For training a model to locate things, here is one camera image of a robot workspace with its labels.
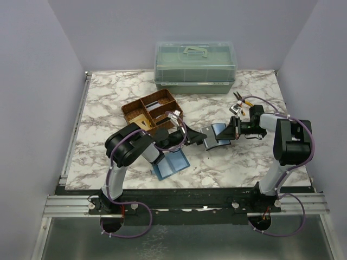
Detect blue plastic card sleeve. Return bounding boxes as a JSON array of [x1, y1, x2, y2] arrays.
[[151, 149, 190, 181]]

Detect green clear-lid storage box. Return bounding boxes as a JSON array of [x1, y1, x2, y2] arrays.
[[153, 41, 237, 94]]

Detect gold cards in tray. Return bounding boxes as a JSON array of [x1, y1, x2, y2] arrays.
[[129, 114, 152, 131]]

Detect dark credit card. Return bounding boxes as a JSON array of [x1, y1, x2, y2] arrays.
[[156, 116, 170, 126]]

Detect brown wicker divided tray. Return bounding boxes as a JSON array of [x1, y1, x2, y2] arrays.
[[121, 89, 183, 135]]

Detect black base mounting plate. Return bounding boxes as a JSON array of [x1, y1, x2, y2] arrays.
[[89, 187, 281, 225]]

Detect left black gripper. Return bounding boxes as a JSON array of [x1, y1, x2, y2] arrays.
[[161, 122, 206, 152]]

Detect black leather card holder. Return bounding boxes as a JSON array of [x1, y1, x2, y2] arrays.
[[200, 123, 234, 152]]

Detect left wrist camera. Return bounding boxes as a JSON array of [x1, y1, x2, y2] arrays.
[[165, 110, 183, 127]]

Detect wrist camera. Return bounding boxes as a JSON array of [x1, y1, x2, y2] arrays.
[[229, 102, 242, 117], [165, 110, 183, 127]]

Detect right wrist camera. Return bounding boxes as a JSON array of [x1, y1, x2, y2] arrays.
[[229, 102, 242, 117]]

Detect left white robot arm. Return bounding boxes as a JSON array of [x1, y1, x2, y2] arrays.
[[99, 123, 207, 214]]

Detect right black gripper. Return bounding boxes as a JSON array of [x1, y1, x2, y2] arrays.
[[216, 116, 266, 141]]

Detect yellow handled pliers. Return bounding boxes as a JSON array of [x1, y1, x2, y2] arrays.
[[233, 92, 253, 107]]

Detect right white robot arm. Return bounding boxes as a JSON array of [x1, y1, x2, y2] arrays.
[[216, 105, 315, 212]]

